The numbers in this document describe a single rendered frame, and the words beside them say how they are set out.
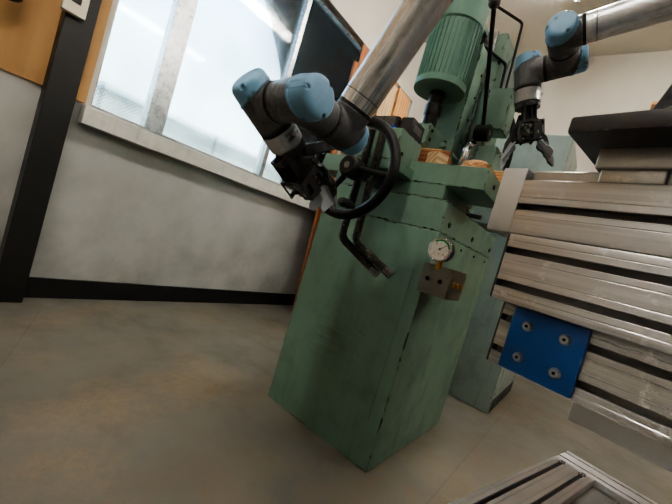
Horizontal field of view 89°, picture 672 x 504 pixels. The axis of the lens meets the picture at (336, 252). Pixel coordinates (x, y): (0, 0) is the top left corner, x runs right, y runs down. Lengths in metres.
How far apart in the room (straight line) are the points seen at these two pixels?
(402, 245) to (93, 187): 1.43
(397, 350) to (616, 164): 0.71
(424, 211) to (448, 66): 0.51
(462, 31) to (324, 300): 0.98
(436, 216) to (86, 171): 1.52
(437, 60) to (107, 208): 1.55
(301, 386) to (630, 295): 0.99
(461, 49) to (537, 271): 0.98
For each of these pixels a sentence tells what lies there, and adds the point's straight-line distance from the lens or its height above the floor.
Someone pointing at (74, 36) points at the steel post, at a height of 1.07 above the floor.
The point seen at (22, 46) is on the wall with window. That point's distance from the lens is 1.88.
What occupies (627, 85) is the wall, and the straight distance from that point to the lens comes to 3.81.
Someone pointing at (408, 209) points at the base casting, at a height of 0.75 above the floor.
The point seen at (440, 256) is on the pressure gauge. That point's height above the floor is 0.64.
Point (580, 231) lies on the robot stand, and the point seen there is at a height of 0.70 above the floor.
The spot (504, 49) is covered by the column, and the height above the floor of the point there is 1.46.
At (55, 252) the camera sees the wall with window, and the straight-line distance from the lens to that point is 1.95.
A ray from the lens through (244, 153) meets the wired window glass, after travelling 2.36.
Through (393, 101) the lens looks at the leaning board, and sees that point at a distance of 3.37.
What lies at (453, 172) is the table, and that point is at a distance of 1.03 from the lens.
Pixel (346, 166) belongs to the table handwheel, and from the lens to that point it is 0.95.
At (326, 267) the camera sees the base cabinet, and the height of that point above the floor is 0.51.
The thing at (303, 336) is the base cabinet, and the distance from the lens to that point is 1.22.
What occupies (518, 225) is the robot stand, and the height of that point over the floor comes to 0.69.
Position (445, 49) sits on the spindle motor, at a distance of 1.34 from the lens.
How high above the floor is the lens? 0.61
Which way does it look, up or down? 2 degrees down
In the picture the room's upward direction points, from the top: 16 degrees clockwise
